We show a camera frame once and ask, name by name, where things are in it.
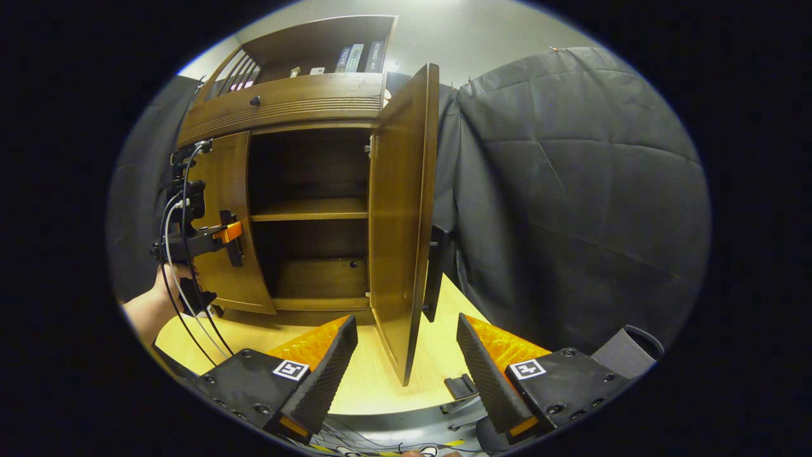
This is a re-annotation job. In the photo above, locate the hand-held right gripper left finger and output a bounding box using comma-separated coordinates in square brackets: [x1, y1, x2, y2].
[192, 314, 360, 445]

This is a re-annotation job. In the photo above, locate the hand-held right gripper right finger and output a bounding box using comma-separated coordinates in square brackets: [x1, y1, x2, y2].
[455, 312, 636, 446]

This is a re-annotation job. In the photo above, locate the wooden shoe cabinet door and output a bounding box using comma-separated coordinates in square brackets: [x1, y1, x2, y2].
[368, 62, 452, 387]
[189, 131, 277, 315]

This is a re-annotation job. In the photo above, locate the wooden double-door shoe cabinet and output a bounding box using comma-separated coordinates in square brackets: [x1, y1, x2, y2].
[178, 16, 438, 328]

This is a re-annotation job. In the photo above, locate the black plastic buckle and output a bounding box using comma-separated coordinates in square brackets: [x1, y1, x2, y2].
[444, 373, 478, 401]

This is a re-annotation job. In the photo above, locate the wooden inner shelf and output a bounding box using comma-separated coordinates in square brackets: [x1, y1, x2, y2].
[251, 197, 370, 222]

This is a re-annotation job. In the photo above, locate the black backdrop cloth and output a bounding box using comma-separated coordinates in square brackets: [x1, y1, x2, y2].
[108, 48, 711, 356]

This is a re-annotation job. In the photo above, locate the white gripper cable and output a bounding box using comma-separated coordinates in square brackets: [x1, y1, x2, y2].
[162, 200, 230, 359]

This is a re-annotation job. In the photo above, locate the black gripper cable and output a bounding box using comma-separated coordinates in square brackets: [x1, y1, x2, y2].
[159, 143, 235, 368]

